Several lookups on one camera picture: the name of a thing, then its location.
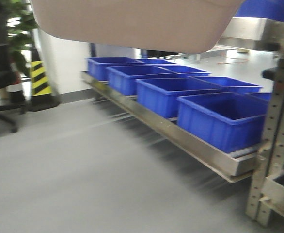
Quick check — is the stainless steel roller shelf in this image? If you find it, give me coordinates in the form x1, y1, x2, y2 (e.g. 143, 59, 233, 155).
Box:
81, 71, 256, 183

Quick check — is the green potted plant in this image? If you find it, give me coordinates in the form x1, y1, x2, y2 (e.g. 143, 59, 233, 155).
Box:
0, 0, 37, 77

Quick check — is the blue plastic bin nearest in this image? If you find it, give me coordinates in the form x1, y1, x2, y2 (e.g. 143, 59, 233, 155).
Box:
177, 92, 268, 153

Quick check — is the perforated steel shelf post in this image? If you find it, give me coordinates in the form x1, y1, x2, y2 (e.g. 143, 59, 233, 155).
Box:
244, 0, 284, 228

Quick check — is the yellow black traffic cone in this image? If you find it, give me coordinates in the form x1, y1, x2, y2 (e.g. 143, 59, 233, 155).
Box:
29, 46, 60, 112

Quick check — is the blue plastic bin back row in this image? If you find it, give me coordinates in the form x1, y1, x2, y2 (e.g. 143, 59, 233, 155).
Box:
157, 65, 211, 78
135, 58, 180, 66
192, 76, 263, 94

